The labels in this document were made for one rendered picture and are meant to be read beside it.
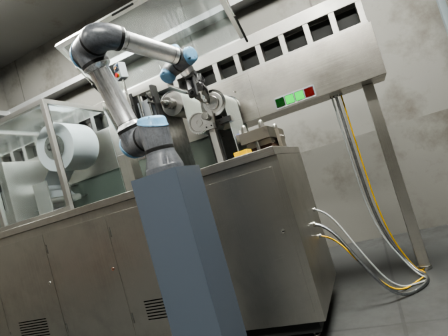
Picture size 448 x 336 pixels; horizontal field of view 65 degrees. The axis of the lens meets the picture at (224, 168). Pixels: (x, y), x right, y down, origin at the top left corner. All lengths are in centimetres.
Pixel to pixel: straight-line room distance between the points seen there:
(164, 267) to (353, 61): 152
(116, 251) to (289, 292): 95
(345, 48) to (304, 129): 130
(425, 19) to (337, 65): 143
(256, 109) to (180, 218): 115
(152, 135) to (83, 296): 124
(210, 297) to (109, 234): 93
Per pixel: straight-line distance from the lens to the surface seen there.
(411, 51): 344
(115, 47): 150
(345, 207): 335
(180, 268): 133
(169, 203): 130
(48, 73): 498
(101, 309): 225
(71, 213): 219
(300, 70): 223
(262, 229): 166
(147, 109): 208
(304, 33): 236
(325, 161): 333
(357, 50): 222
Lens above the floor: 78
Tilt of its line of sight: 3 degrees up
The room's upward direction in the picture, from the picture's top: 16 degrees counter-clockwise
